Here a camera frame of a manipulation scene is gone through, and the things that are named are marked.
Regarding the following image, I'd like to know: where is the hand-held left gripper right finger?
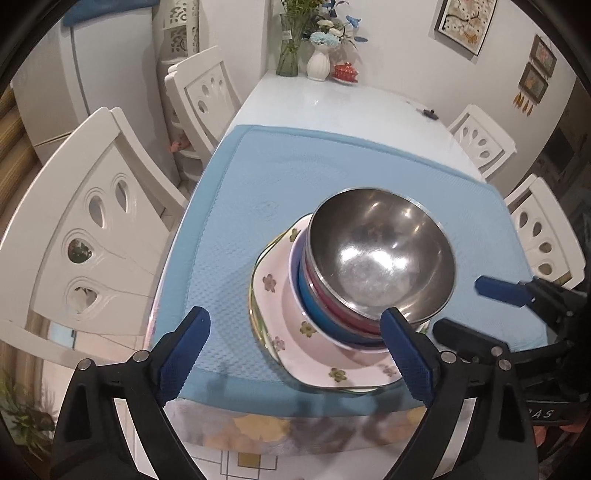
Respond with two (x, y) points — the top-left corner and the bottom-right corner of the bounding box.
(379, 307), (539, 480)

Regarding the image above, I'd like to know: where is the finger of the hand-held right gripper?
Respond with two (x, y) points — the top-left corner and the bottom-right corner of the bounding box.
(475, 274), (568, 324)
(434, 318), (514, 361)

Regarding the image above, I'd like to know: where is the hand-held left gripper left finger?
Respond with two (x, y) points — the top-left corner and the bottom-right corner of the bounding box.
(48, 305), (212, 480)

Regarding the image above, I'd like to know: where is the blue steel bowl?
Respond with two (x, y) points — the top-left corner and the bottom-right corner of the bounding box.
(297, 258), (386, 347)

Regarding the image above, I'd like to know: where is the red steel bowl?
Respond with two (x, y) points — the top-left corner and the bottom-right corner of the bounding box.
(305, 187), (458, 326)

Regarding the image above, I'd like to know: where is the white floral square plate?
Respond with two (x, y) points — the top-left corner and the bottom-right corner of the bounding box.
(250, 213), (403, 394)

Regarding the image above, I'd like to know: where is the white wooden chair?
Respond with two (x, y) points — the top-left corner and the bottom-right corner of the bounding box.
(165, 45), (243, 167)
(447, 104), (517, 180)
(0, 106), (190, 370)
(504, 174), (586, 291)

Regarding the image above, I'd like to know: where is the dark cabinet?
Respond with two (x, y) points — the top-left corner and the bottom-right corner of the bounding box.
(538, 124), (587, 208)

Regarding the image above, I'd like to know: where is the green potted plant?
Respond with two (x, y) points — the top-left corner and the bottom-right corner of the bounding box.
(0, 369), (56, 462)

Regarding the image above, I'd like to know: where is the blue textured mat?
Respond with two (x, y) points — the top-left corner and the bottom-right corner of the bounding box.
(147, 124), (552, 409)

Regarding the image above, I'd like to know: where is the red lidded teacup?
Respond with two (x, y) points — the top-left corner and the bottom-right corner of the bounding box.
(333, 61), (361, 86)

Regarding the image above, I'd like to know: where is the white ribbed vase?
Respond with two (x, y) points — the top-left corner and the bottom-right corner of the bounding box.
(306, 0), (370, 83)

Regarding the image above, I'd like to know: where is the white refrigerator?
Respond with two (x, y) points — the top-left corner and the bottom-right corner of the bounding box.
(11, 18), (181, 185)

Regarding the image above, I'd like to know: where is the glass flower vase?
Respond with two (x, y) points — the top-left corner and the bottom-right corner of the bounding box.
(276, 0), (324, 78)

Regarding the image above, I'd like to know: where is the white carved shelf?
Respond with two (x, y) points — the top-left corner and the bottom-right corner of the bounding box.
(157, 0), (206, 190)

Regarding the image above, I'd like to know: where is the blue cloth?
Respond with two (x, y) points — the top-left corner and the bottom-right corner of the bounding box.
(62, 0), (158, 26)

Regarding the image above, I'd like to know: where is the large framed wall picture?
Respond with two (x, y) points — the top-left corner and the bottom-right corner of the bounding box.
(435, 0), (498, 57)

